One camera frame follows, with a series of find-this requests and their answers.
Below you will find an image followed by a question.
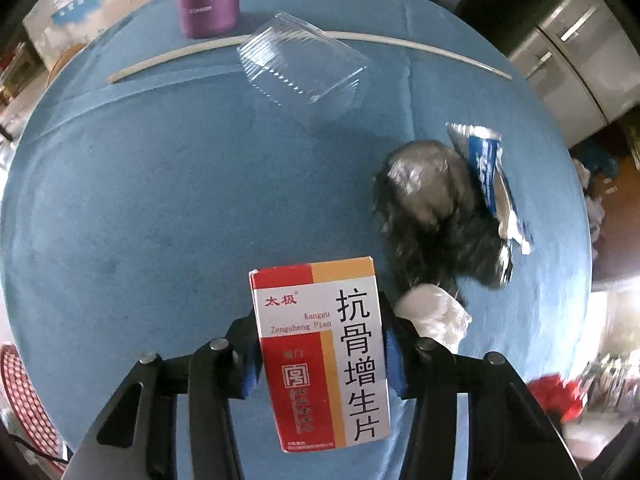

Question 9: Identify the blue and white foil wrapper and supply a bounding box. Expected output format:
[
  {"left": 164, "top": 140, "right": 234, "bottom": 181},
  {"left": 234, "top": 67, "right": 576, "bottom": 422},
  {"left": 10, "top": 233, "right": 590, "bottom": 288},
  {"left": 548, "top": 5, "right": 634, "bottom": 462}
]
[{"left": 445, "top": 121, "right": 534, "bottom": 256}]

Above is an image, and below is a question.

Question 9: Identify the red cloth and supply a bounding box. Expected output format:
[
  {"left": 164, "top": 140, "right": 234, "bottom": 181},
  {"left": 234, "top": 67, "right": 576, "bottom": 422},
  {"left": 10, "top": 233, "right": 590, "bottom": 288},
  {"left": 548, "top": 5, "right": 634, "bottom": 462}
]
[{"left": 527, "top": 372, "right": 586, "bottom": 424}]

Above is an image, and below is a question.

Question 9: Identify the pile of cloths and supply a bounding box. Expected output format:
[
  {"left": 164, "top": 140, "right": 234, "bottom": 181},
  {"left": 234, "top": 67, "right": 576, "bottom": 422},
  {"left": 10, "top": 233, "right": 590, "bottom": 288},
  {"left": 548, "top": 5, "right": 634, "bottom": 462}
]
[{"left": 570, "top": 137, "right": 624, "bottom": 247}]

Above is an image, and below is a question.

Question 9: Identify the red and white medicine box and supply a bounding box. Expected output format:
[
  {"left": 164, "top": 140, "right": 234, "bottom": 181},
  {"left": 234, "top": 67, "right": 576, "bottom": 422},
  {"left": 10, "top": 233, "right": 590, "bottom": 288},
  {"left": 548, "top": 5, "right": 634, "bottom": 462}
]
[{"left": 248, "top": 256, "right": 392, "bottom": 454}]

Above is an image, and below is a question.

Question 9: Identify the crumpled white tissue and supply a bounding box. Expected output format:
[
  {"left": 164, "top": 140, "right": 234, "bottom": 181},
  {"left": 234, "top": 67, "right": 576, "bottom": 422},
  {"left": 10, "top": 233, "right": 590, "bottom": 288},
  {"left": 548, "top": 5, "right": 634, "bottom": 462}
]
[{"left": 395, "top": 284, "right": 473, "bottom": 353}]

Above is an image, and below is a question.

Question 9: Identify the yellow plastic stool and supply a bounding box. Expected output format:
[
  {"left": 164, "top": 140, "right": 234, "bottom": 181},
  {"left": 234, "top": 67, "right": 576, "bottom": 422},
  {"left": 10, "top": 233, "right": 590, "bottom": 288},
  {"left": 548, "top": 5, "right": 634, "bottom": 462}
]
[{"left": 46, "top": 42, "right": 96, "bottom": 86}]

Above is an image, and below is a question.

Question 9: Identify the silver refrigerator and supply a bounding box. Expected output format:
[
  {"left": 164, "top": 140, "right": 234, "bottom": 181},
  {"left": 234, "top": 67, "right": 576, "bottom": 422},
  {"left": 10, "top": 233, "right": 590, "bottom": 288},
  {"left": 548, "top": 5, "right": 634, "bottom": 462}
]
[{"left": 505, "top": 0, "right": 640, "bottom": 149}]

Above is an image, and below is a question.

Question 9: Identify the long white strip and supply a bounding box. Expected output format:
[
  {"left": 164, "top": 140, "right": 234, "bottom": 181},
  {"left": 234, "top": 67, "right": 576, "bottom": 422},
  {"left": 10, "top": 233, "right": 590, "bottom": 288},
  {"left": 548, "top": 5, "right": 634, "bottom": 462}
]
[{"left": 107, "top": 30, "right": 514, "bottom": 84}]

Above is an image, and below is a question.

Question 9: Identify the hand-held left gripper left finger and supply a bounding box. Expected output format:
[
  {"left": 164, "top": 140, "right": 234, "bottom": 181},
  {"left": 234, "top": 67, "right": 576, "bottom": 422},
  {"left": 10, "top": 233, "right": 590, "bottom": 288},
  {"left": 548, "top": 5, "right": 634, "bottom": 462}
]
[{"left": 70, "top": 309, "right": 264, "bottom": 480}]

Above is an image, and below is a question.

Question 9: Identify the red patterned stool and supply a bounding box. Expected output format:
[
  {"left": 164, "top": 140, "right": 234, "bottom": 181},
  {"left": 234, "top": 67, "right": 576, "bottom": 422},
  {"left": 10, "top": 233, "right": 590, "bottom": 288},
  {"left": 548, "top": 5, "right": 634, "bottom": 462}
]
[{"left": 0, "top": 342, "right": 69, "bottom": 472}]

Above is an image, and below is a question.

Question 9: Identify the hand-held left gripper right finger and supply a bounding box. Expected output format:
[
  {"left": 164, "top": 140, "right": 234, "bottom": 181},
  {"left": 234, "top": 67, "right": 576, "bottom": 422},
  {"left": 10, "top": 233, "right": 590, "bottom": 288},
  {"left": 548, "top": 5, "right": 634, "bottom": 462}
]
[{"left": 381, "top": 291, "right": 569, "bottom": 480}]

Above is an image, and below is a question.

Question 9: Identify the black plastic bag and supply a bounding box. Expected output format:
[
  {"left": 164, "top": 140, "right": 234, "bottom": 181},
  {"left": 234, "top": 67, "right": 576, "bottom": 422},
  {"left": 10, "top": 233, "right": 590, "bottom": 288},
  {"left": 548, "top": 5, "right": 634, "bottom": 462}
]
[{"left": 374, "top": 140, "right": 516, "bottom": 306}]

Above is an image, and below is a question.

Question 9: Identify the clear plastic cup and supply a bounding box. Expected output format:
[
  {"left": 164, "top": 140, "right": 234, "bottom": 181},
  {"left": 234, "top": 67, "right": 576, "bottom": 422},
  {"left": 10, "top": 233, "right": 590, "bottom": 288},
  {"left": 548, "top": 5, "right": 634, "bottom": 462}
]
[{"left": 236, "top": 11, "right": 372, "bottom": 111}]

